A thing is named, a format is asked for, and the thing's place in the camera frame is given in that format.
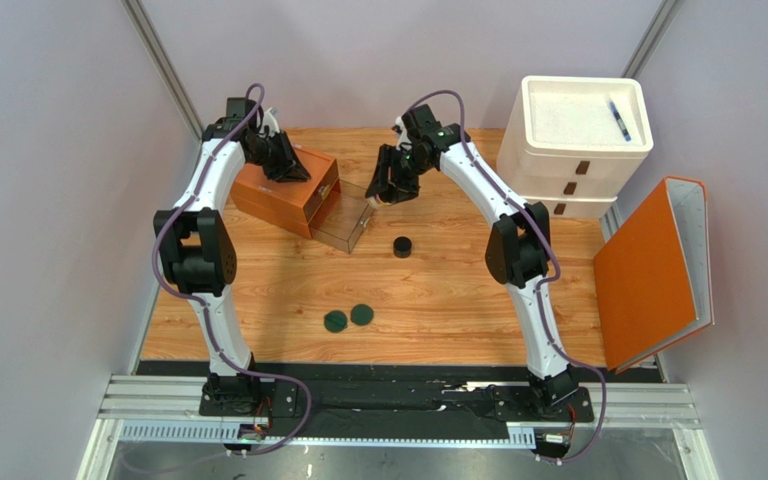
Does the gold lid cream jar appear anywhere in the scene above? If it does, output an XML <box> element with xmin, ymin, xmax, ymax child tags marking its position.
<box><xmin>366</xmin><ymin>195</ymin><xmax>390</xmax><ymax>210</ymax></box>

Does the orange drawer box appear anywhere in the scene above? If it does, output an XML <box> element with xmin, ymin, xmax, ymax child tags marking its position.
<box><xmin>230</xmin><ymin>145</ymin><xmax>342</xmax><ymax>239</ymax></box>

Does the blue pen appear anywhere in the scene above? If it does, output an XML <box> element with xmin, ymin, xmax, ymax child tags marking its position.
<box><xmin>607</xmin><ymin>99</ymin><xmax>632</xmax><ymax>142</ymax></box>

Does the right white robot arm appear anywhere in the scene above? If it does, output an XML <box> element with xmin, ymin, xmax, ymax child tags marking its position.
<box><xmin>365</xmin><ymin>104</ymin><xmax>578</xmax><ymax>407</ymax></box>

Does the clear bottom drawer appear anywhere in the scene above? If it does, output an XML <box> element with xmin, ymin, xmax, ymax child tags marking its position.
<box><xmin>310</xmin><ymin>180</ymin><xmax>375</xmax><ymax>254</ymax></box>

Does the green round compact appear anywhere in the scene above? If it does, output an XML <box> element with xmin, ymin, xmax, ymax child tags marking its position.
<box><xmin>323</xmin><ymin>310</ymin><xmax>349</xmax><ymax>333</ymax></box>
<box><xmin>349</xmin><ymin>304</ymin><xmax>375</xmax><ymax>326</ymax></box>

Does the black round jar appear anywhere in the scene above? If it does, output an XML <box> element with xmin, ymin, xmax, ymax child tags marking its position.
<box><xmin>392</xmin><ymin>236</ymin><xmax>413</xmax><ymax>258</ymax></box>

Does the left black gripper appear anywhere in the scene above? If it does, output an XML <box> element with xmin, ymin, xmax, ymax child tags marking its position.
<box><xmin>249</xmin><ymin>130</ymin><xmax>313</xmax><ymax>184</ymax></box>

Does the orange ring binder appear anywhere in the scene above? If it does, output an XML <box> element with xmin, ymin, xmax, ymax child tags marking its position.
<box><xmin>594</xmin><ymin>176</ymin><xmax>715</xmax><ymax>373</ymax></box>

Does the white three-drawer cabinet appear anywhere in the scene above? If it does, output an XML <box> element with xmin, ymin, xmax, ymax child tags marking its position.
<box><xmin>496</xmin><ymin>75</ymin><xmax>654</xmax><ymax>219</ymax></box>

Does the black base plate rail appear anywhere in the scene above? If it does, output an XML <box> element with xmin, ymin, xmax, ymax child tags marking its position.
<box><xmin>198</xmin><ymin>378</ymin><xmax>599</xmax><ymax>423</ymax></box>

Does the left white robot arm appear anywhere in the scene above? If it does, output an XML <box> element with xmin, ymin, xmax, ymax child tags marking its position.
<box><xmin>151</xmin><ymin>95</ymin><xmax>311</xmax><ymax>410</ymax></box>

